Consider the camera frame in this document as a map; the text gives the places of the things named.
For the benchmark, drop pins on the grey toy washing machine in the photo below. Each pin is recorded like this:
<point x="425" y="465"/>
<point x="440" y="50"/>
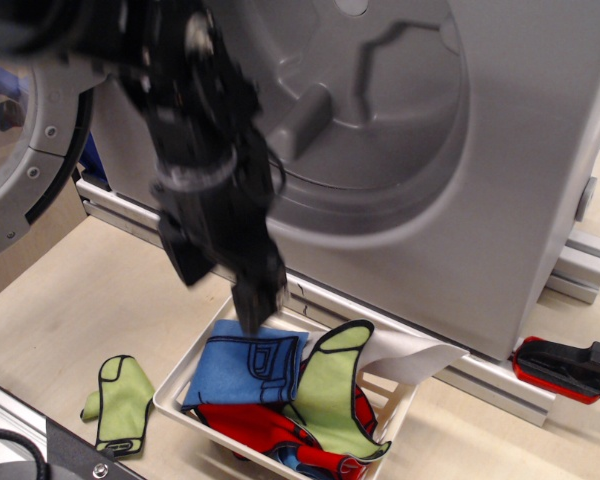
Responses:
<point x="430" y="156"/>

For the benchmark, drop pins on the red felt shirt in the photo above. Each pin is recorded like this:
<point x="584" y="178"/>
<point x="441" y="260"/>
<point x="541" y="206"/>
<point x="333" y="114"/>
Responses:
<point x="262" y="428"/>

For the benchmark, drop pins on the black mount plate with cable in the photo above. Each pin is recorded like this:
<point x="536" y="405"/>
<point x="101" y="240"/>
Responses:
<point x="67" y="457"/>

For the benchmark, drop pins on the blue felt jeans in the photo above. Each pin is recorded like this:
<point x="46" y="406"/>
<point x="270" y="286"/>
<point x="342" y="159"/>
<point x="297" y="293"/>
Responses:
<point x="236" y="369"/>

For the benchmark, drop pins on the white felt cloth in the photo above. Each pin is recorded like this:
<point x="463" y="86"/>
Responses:
<point x="401" y="357"/>

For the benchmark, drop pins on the green felt sock in basket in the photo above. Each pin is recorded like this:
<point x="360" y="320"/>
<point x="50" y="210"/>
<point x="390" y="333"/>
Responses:
<point x="325" y="404"/>

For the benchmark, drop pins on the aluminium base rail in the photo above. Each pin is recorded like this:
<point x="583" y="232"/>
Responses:
<point x="308" y="306"/>

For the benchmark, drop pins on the aluminium table edge rail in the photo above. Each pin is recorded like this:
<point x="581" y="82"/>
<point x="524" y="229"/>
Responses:
<point x="17" y="416"/>

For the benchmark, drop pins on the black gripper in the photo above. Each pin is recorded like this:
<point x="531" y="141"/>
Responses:
<point x="211" y="217"/>

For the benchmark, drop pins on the blue felt cloth in basket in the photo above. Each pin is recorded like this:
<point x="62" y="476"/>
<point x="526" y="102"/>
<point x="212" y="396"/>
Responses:
<point x="288" y="456"/>

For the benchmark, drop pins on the green felt sock on table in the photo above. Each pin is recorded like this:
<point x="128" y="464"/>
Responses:
<point x="120" y="406"/>

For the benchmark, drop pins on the grey round washer door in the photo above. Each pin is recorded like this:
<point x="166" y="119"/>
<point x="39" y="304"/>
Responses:
<point x="45" y="114"/>

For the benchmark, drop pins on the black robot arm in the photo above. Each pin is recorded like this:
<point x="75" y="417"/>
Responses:
<point x="170" y="57"/>

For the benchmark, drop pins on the red black clamp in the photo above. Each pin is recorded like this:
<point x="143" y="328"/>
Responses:
<point x="561" y="369"/>

